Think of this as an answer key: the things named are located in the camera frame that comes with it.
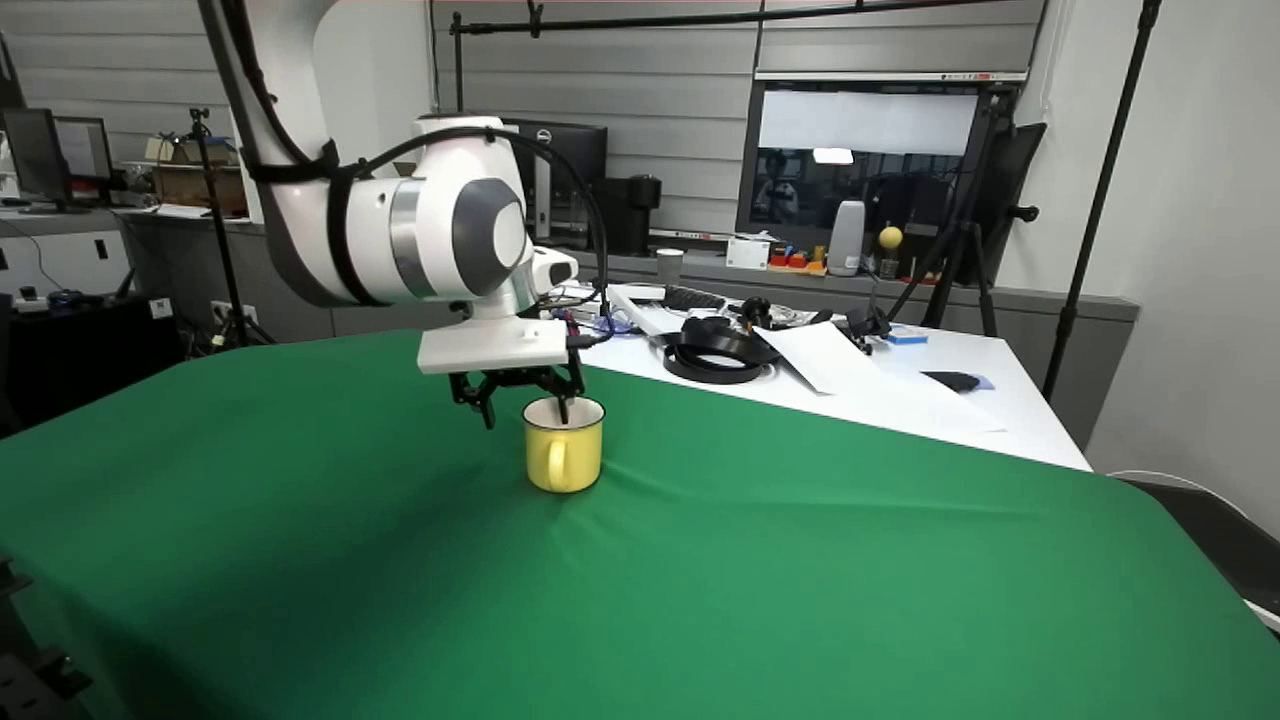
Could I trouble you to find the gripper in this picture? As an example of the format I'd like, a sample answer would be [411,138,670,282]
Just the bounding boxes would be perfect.
[448,362,588,432]

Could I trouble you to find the yellow enamel mug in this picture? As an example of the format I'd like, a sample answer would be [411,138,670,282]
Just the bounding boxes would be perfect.
[521,396,607,495]

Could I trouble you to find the black keyboard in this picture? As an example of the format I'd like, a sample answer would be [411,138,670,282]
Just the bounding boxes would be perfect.
[660,285,730,313]

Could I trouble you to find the green cloth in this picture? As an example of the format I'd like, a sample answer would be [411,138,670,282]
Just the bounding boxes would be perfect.
[0,329,1280,720]

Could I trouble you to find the black coffee machine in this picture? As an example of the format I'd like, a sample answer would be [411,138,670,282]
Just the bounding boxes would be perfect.
[598,174,663,257]

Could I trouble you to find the black monitor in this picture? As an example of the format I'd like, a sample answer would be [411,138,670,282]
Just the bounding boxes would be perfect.
[500,119,609,244]

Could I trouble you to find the orange and red toy blocks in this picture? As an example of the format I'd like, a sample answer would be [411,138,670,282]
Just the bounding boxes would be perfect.
[769,244,830,277]

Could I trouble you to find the white paper sheet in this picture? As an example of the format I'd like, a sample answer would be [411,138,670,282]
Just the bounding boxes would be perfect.
[751,321,1007,435]

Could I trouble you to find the white cylinder speaker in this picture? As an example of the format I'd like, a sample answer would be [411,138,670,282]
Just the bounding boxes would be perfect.
[827,200,868,278]

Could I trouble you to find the cardboard box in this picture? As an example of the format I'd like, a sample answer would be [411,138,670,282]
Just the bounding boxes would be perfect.
[146,137,248,217]

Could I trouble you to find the black overhead rod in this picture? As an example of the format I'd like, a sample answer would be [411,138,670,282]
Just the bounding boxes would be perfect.
[449,0,1001,113]

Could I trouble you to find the black cabinet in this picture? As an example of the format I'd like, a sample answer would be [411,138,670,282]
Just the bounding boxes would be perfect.
[0,293,188,437]

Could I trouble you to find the black tripod stand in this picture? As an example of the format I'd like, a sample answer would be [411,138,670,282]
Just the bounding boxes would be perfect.
[886,88,1048,338]

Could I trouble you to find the white table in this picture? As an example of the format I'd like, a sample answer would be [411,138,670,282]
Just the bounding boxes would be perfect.
[575,283,1093,472]

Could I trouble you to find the row of monitors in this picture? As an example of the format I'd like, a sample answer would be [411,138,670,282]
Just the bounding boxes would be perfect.
[0,107,117,214]

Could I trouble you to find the black pole stand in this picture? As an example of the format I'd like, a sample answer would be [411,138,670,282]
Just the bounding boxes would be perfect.
[1042,0,1164,402]

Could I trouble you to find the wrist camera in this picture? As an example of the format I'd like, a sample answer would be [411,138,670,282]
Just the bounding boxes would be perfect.
[417,317,570,377]

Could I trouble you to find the coil of black cable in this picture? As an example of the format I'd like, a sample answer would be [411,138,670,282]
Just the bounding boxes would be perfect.
[661,316,782,387]

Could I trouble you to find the camera on tripod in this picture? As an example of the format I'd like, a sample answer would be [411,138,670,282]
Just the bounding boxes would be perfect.
[186,107,278,352]

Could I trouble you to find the large wall screen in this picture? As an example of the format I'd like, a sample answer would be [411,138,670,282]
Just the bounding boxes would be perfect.
[736,79,1004,253]

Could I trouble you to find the white cable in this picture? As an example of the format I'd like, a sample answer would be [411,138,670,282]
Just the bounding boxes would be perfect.
[1104,467,1253,523]

